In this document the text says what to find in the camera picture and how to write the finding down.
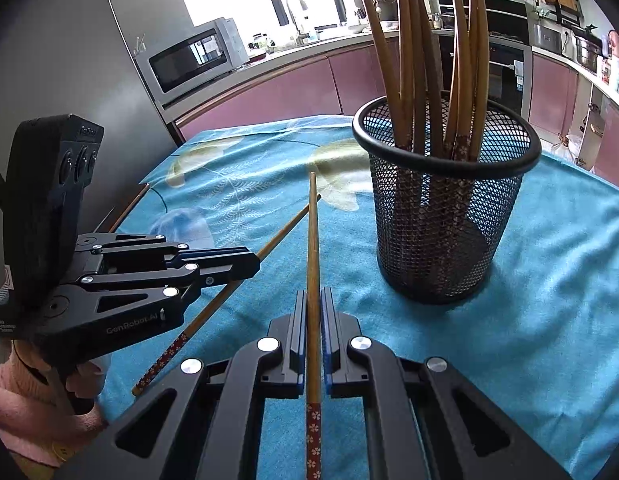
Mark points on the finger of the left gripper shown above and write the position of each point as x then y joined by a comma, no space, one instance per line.
201,268
133,250

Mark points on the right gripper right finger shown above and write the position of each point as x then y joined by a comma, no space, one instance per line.
424,420

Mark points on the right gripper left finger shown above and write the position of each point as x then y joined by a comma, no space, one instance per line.
201,421

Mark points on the dark wooden chopstick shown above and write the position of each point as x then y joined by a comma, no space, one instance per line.
400,128

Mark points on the pink sleeve forearm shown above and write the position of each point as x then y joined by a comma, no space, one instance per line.
32,426

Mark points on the pink kitchen cabinets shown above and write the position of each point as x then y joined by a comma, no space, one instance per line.
341,75

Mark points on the left hand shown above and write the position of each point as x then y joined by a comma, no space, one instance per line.
74,389

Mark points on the blue floral tablecloth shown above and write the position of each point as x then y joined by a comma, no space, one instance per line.
541,338

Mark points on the white microwave oven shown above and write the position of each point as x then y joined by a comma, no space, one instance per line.
186,60

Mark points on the grey refrigerator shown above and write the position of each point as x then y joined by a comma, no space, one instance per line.
69,57

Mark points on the black mesh utensil cup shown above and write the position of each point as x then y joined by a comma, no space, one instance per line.
439,221

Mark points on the built-in black oven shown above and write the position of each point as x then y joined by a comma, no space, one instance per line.
509,69

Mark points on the black range hood stove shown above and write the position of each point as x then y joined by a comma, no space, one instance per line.
505,18

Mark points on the steel cooking pot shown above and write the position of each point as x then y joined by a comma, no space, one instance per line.
587,51

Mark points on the black camera box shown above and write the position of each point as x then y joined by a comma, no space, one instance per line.
51,162

